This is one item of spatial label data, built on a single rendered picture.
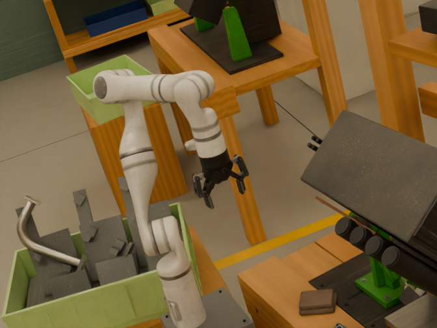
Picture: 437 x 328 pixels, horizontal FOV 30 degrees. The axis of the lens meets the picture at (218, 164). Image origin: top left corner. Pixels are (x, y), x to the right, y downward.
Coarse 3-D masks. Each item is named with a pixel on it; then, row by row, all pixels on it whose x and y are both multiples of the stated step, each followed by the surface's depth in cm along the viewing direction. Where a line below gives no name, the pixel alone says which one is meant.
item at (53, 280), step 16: (32, 224) 275; (48, 240) 276; (64, 240) 277; (32, 256) 276; (48, 272) 277; (64, 272) 277; (80, 272) 273; (48, 288) 278; (64, 288) 273; (80, 288) 274
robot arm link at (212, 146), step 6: (210, 138) 199; (216, 138) 200; (222, 138) 202; (186, 144) 208; (192, 144) 207; (198, 144) 201; (204, 144) 200; (210, 144) 200; (216, 144) 200; (222, 144) 202; (198, 150) 202; (204, 150) 201; (210, 150) 201; (216, 150) 201; (222, 150) 202; (204, 156) 202; (210, 156) 201
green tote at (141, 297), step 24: (24, 264) 292; (192, 264) 259; (24, 288) 284; (96, 288) 254; (120, 288) 255; (144, 288) 256; (24, 312) 253; (48, 312) 255; (72, 312) 256; (96, 312) 257; (120, 312) 258; (144, 312) 260
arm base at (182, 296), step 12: (192, 276) 221; (168, 288) 219; (180, 288) 219; (192, 288) 221; (168, 300) 223; (180, 300) 221; (192, 300) 222; (180, 312) 223; (192, 312) 223; (204, 312) 227; (180, 324) 224; (192, 324) 224
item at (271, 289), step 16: (272, 256) 255; (256, 272) 249; (272, 272) 247; (288, 272) 245; (256, 288) 242; (272, 288) 240; (288, 288) 238; (304, 288) 236; (256, 304) 245; (272, 304) 233; (288, 304) 231; (272, 320) 237; (288, 320) 225; (304, 320) 223; (320, 320) 221; (336, 320) 219; (352, 320) 217
